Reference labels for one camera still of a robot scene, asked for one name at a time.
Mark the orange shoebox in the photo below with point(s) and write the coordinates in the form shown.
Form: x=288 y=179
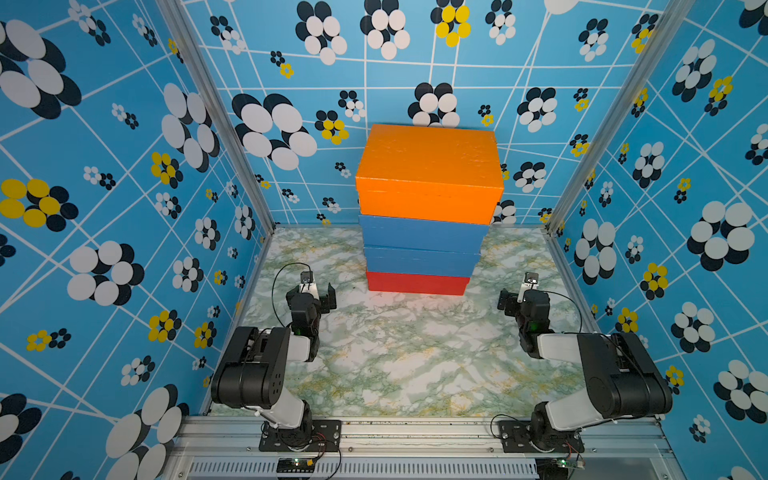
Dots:
x=430 y=173

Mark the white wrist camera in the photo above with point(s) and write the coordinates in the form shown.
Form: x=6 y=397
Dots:
x=307 y=283
x=530 y=282

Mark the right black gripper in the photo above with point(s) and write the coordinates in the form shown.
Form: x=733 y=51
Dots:
x=511 y=299

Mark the aluminium corner post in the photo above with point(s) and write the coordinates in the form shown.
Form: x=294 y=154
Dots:
x=174 y=16
x=671 y=20

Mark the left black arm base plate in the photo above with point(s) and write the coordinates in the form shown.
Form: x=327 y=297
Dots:
x=319 y=436

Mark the aluminium front rail frame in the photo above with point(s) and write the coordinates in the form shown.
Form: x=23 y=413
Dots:
x=418 y=448

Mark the blue shoebox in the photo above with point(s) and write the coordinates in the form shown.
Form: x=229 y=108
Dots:
x=394 y=232
x=420 y=262

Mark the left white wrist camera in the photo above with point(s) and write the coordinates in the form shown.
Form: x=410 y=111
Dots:
x=307 y=283

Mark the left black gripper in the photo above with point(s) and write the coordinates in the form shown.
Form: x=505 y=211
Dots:
x=328 y=302

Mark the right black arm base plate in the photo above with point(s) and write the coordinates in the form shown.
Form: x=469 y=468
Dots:
x=522 y=437

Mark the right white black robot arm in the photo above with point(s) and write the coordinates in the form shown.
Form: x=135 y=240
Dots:
x=621 y=380

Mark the green circuit board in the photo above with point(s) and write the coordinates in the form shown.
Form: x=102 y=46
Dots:
x=558 y=469
x=296 y=466

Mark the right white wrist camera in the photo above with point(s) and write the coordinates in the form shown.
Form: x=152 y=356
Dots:
x=530 y=282

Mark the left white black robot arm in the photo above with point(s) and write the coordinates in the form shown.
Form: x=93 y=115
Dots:
x=251 y=374

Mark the left aluminium corner post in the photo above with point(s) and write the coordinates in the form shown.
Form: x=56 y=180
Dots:
x=174 y=16

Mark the red shoebox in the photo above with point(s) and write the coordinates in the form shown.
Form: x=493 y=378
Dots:
x=416 y=284

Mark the right aluminium corner post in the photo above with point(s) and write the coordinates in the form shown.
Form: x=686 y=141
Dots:
x=671 y=20

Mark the left green circuit board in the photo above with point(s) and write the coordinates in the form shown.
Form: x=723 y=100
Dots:
x=296 y=466

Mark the right green circuit board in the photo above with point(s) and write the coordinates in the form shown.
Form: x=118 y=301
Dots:
x=558 y=469

